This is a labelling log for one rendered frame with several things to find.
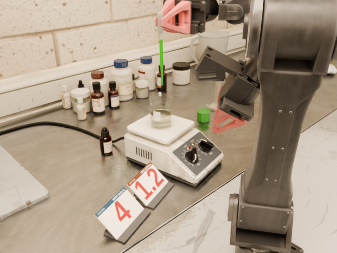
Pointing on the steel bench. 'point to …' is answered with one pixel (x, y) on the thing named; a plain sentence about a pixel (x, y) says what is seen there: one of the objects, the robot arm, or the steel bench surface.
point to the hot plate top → (136, 128)
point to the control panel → (179, 152)
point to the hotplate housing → (165, 156)
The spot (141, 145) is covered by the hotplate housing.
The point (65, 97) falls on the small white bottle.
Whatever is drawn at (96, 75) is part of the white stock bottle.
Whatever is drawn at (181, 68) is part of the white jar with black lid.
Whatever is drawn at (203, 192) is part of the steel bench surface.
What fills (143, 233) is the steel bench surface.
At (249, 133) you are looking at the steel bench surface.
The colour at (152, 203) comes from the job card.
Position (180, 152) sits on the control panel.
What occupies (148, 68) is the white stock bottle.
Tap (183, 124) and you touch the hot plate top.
